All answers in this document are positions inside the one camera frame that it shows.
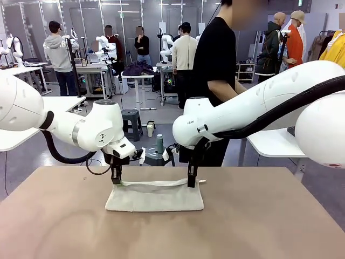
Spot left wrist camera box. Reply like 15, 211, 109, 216
131, 147, 147, 166

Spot shoe rack with shoes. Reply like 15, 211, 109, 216
236, 62, 256, 84

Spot person in maroon top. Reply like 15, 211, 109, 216
103, 24, 125, 68

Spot man in cream sweater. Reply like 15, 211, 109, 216
171, 22, 199, 110

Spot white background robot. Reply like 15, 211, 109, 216
95, 35, 117, 54
5, 33, 25, 68
157, 33, 176, 64

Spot person in black t-shirt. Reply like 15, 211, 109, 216
179, 0, 269, 167

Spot mannequin in dark jacket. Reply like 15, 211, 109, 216
254, 12, 286, 84

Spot tall dark grey stool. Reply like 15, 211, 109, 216
121, 109, 144, 142

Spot person's right forearm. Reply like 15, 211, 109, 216
208, 79, 247, 105

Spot black tripod with camera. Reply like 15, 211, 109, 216
277, 30, 292, 73

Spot black computer with lights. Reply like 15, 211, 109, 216
155, 70, 178, 94

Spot beige terry towel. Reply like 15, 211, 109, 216
105, 179, 207, 213

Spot mannequin in orange garment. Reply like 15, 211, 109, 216
280, 10, 307, 73

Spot purple clothes pile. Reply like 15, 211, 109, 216
122, 60, 156, 77

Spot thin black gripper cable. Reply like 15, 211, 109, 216
86, 151, 114, 176

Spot black tripod stand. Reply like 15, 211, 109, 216
66, 37, 83, 98

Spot small white desk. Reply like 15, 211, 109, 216
121, 74, 157, 111

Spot seated man at desk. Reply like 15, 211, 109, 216
90, 39, 103, 54

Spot white table with rounded corner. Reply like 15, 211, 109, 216
238, 128, 308, 176
0, 96, 86, 152

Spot mannequin in yellow garment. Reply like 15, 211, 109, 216
318, 12, 345, 64

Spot white hanging garment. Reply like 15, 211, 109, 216
298, 23, 308, 63

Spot low dark grey stool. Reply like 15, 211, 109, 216
144, 145, 176, 167

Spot person in black sweater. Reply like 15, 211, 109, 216
134, 26, 152, 65

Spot man in grey hoodie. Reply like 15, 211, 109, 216
43, 20, 80, 97

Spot long white desk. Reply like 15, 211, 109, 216
45, 63, 113, 108

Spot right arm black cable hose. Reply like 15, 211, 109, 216
210, 75, 345, 140

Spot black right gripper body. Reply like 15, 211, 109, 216
188, 139, 210, 169

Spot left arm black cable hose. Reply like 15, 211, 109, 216
39, 110, 98, 165

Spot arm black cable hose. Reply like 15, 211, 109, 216
39, 110, 98, 165
210, 75, 345, 140

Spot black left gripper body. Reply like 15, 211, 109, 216
101, 151, 130, 171

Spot clothes rack with coats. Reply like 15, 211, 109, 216
307, 30, 335, 64

